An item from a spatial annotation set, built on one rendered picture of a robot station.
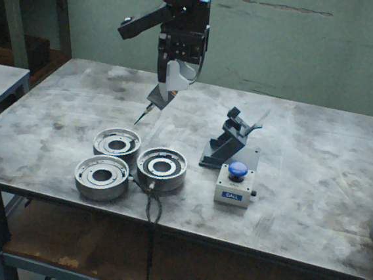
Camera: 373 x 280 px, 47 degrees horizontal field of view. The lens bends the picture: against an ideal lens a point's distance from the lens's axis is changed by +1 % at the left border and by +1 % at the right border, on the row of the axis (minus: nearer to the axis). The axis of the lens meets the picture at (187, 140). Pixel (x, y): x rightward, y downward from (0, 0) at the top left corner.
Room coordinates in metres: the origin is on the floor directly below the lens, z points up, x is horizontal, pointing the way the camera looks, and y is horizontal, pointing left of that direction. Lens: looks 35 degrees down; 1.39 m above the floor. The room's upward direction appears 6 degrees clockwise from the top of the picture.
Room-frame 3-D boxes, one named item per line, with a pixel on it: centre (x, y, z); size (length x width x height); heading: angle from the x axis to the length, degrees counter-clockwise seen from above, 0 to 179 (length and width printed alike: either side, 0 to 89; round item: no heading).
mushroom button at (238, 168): (0.67, -0.11, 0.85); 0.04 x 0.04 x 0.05
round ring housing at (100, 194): (0.65, 0.16, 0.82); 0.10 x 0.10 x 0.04
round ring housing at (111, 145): (0.76, 0.15, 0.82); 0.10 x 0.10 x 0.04
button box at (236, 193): (0.67, -0.11, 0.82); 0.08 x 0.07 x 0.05; 78
